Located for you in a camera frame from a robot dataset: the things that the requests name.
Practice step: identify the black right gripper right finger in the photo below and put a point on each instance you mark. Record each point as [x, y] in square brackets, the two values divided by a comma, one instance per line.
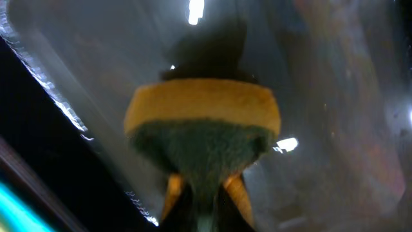
[233, 210]

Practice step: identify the teal plastic tray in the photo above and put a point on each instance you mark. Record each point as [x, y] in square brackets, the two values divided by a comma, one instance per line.
[16, 216]

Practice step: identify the black rectangular tray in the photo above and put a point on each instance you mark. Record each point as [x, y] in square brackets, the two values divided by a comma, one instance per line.
[340, 72]

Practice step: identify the green yellow sponge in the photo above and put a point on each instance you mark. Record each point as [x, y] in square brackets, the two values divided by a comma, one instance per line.
[205, 133]

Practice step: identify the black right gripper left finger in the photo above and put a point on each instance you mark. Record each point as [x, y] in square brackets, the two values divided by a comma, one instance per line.
[178, 214]

